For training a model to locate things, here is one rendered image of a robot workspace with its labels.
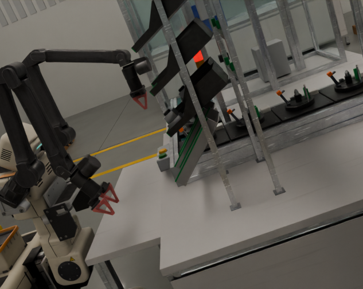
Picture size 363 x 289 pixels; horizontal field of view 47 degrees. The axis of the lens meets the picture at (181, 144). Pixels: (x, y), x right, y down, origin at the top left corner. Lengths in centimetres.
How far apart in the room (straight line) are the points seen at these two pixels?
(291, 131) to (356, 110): 30
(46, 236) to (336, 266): 119
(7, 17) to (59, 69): 163
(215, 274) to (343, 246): 43
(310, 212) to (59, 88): 960
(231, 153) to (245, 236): 57
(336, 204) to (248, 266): 35
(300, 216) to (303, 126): 60
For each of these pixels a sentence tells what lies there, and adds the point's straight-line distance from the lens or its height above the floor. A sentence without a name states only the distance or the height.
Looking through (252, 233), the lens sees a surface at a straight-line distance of 141.
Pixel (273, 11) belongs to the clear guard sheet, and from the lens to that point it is 334.
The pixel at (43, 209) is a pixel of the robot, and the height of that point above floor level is 103.
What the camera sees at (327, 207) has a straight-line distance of 143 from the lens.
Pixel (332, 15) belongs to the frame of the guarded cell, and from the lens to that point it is 292.
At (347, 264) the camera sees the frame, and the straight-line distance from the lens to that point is 154.
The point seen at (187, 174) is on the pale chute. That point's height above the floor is 103.
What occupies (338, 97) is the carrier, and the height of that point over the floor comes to 97.
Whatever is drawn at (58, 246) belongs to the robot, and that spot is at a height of 85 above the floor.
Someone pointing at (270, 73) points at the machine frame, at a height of 98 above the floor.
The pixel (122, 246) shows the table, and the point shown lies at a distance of 166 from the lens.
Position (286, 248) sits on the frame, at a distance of 144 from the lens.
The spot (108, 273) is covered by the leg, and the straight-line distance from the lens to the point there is 174.
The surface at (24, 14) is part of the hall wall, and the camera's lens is 1068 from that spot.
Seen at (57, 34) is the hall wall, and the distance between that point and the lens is 1049.
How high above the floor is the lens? 162
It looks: 18 degrees down
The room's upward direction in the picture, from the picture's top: 22 degrees counter-clockwise
